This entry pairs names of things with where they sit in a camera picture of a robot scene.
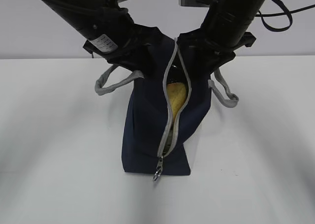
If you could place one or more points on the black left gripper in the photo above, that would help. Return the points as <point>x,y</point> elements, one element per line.
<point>113,34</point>

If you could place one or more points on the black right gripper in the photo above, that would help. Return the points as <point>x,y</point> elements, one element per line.
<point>202,56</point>

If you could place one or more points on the yellow banana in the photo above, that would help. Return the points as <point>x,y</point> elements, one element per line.
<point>177,94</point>

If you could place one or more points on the navy blue lunch bag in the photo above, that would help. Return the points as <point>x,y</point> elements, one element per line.
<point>154,137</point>

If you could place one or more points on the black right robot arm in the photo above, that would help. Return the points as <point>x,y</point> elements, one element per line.
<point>223,31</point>

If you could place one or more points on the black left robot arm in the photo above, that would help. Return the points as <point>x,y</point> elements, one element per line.
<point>72,10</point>

